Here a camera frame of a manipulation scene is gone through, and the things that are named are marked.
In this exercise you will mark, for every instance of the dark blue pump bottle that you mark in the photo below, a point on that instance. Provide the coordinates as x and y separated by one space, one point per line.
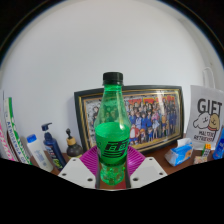
53 148

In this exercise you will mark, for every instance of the small brown snack pack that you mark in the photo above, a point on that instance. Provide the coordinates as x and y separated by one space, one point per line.
200 160

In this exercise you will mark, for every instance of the green and white cardboard tube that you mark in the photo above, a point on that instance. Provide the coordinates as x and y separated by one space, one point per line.
15 133

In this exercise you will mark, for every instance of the blue tissue pack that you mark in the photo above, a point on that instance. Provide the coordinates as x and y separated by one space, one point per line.
180 153

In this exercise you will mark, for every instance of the green plastic drink bottle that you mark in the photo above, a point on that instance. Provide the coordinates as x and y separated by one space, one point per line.
111 140

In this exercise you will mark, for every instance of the pink cardboard tube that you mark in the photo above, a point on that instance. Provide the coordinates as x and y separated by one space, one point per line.
5 143

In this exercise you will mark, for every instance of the white bottle with blue cap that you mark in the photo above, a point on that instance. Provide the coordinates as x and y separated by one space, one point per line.
38 153

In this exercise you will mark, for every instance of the framed group picture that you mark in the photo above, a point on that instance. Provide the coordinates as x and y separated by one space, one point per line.
153 116

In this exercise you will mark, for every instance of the white paper gift bag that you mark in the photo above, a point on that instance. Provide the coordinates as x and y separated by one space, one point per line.
206 116

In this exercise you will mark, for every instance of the blue detergent bottle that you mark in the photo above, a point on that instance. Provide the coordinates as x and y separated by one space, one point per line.
219 146

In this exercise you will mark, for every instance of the dark amber pump bottle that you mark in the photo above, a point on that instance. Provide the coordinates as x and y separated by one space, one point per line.
74 148

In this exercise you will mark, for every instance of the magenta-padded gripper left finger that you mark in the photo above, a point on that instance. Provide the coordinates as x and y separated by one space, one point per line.
75 170

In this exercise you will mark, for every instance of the small multicoloured cube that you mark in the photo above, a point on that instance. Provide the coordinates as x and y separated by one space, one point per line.
207 150

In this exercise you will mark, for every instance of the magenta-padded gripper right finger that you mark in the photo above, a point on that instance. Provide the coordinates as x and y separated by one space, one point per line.
149 170

